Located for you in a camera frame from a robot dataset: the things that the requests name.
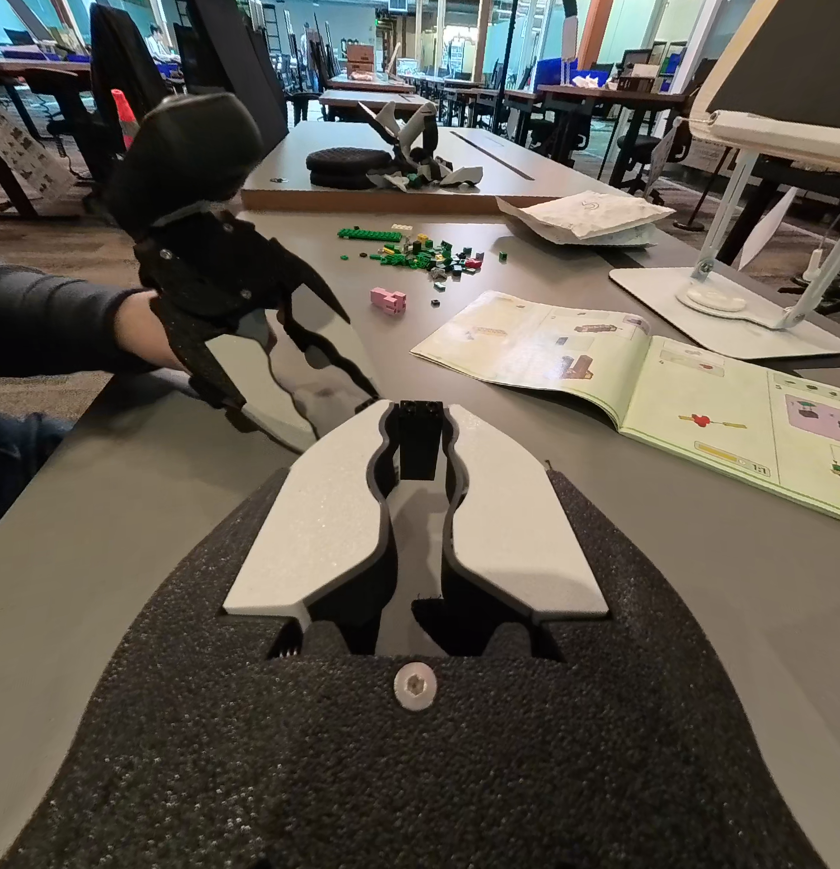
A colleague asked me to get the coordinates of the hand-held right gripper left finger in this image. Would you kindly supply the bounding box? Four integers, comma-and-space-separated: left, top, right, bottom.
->
223, 399, 399, 629

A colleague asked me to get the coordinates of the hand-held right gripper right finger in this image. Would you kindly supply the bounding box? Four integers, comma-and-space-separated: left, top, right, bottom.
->
443, 404, 611, 622

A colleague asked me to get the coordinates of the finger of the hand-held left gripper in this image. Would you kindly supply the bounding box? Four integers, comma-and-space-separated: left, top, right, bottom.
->
204, 309, 324, 454
279, 287, 383, 410

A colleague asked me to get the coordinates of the long black brick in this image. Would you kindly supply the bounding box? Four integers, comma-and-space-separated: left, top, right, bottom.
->
398, 399, 446, 481

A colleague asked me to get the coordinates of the person's left forearm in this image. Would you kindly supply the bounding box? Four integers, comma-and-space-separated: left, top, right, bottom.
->
0, 257, 156, 379

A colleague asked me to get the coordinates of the grey desk with wooden edge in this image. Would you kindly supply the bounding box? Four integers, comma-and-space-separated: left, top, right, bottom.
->
240, 121, 614, 215

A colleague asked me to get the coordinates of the person's left hand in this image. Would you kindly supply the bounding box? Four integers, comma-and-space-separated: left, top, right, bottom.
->
116, 289, 191, 372

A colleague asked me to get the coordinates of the pile of small bricks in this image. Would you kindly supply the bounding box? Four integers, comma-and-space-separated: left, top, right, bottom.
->
338, 224, 490, 281

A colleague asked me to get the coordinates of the orange cone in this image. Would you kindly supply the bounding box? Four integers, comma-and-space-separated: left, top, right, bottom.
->
111, 88, 140, 152

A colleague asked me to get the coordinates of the black mesh chair back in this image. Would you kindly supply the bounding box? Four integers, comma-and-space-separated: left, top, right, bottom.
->
306, 146, 398, 191

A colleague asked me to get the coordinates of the black mesh office chair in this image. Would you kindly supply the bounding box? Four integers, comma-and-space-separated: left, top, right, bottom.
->
182, 0, 289, 140

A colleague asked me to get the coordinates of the black chair with jacket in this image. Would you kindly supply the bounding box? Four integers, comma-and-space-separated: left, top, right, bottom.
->
87, 3, 171, 181

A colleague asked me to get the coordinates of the white printed board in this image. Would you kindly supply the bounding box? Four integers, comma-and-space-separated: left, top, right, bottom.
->
0, 98, 76, 199

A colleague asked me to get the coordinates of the open instruction booklet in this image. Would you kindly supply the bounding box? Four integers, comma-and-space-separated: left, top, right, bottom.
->
409, 291, 840, 525

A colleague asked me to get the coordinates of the dark wooden table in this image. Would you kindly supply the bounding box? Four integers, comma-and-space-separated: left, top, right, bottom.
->
0, 57, 96, 220

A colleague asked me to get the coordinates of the person's blue jeans leg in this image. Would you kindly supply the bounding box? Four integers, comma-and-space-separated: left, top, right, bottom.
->
0, 411, 76, 537

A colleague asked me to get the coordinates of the crumpled white paper bag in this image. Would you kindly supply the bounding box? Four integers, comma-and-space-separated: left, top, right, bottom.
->
496, 191, 677, 249

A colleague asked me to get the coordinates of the brown background table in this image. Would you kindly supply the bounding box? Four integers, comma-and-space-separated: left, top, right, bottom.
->
535, 83, 693, 190

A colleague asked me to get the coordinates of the white tablet stand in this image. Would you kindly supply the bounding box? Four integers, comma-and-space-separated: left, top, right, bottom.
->
674, 109, 840, 331

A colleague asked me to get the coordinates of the dark divider panel pale edge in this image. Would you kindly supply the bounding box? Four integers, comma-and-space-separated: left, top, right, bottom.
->
688, 0, 840, 174

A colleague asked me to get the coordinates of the grey strap bundle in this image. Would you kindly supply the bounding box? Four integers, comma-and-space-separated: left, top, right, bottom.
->
357, 102, 486, 192

